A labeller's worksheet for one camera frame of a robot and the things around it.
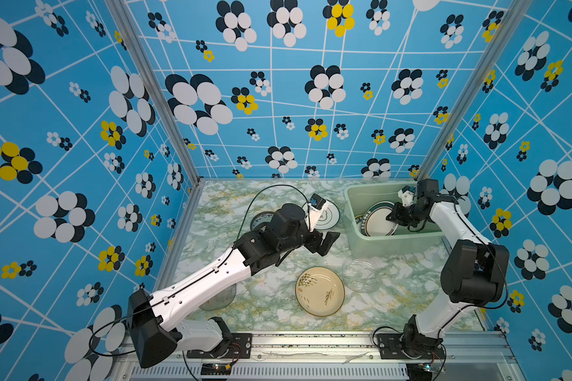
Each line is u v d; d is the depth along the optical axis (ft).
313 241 1.95
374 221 3.19
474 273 1.54
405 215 2.63
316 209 1.87
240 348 2.38
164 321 1.28
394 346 2.37
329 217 3.45
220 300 2.71
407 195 2.76
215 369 2.37
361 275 2.92
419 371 2.32
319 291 2.82
